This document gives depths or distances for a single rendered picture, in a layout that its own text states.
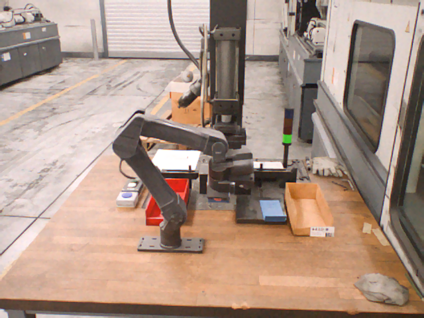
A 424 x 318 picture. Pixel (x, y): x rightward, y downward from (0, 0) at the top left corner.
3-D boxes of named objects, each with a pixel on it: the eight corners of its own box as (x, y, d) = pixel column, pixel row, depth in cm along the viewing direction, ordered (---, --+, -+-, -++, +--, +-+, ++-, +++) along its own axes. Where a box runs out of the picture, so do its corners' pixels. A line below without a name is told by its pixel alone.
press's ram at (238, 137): (197, 152, 149) (195, 71, 138) (202, 130, 173) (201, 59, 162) (246, 154, 149) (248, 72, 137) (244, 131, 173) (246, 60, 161)
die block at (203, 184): (199, 193, 157) (199, 176, 154) (201, 183, 166) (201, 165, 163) (251, 195, 156) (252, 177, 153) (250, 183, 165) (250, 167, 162)
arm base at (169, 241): (139, 216, 126) (134, 228, 119) (203, 218, 125) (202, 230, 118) (141, 238, 129) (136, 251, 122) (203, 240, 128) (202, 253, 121)
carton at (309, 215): (293, 238, 130) (295, 216, 127) (284, 201, 153) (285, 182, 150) (333, 239, 130) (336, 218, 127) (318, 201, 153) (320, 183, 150)
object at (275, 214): (264, 223, 133) (265, 215, 132) (259, 201, 147) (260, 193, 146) (285, 223, 133) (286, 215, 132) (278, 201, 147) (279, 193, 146)
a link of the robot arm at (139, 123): (227, 131, 118) (123, 102, 111) (232, 142, 109) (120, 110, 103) (214, 168, 122) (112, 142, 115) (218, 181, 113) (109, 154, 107)
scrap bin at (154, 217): (146, 226, 136) (144, 210, 133) (158, 191, 159) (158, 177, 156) (181, 226, 135) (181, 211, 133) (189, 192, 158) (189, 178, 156)
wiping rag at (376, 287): (347, 276, 113) (362, 305, 101) (348, 267, 112) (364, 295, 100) (397, 277, 112) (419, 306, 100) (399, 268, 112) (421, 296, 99)
